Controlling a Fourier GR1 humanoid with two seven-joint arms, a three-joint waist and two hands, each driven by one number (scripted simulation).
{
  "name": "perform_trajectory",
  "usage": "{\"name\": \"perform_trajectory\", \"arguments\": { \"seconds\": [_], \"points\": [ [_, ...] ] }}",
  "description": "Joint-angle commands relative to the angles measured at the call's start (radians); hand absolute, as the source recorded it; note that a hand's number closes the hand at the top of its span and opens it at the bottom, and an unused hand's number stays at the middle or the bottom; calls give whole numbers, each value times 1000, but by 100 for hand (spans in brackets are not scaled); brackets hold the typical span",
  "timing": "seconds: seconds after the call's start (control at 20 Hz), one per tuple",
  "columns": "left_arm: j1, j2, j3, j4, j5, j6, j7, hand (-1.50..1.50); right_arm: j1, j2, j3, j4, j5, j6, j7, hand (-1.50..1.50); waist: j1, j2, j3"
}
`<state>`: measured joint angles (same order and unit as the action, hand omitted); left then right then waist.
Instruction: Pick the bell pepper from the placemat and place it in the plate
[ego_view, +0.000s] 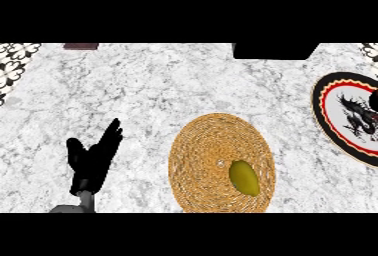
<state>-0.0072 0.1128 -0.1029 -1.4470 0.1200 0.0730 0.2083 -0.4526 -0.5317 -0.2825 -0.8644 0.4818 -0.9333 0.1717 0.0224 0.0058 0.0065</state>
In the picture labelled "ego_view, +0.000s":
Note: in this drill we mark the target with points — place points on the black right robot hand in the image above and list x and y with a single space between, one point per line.
374 101

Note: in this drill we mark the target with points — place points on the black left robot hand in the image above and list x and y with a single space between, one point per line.
94 160

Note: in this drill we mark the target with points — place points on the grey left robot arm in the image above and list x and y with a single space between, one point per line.
85 203

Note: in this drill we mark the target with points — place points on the dragon print plate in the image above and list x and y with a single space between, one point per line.
345 113

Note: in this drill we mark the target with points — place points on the round woven wicker placemat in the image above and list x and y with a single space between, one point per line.
208 150

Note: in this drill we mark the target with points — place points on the yellow-green bell pepper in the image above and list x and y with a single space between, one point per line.
244 178

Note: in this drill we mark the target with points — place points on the black appliance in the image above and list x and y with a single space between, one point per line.
274 50

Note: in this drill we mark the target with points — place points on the dark brown flat object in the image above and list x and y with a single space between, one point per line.
82 46

